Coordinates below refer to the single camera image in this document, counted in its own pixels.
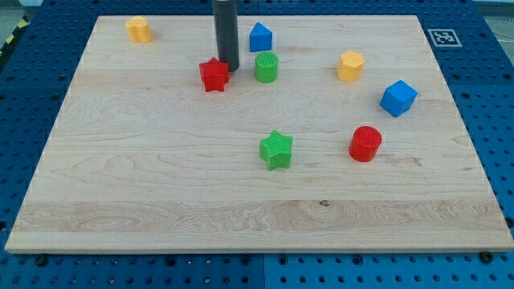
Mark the yellow hexagon block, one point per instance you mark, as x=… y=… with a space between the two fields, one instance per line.
x=350 y=66

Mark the green cylinder block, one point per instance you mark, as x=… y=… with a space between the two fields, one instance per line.
x=266 y=67

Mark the white fiducial marker tag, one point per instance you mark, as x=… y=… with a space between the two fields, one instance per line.
x=442 y=37

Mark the blue cube block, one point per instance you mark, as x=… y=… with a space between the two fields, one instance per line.
x=398 y=98

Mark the light wooden board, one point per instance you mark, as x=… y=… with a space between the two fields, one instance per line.
x=142 y=160

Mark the green star block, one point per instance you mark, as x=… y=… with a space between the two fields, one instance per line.
x=276 y=150

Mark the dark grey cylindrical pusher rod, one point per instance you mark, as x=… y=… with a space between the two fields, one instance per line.
x=225 y=14

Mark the blue triangle block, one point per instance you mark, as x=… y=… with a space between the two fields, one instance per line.
x=260 y=38

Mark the red cylinder block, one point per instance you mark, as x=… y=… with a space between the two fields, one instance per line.
x=365 y=143

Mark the yellow heart block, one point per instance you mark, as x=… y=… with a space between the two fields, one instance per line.
x=138 y=30

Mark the red star block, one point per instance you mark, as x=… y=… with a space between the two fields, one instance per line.
x=214 y=75

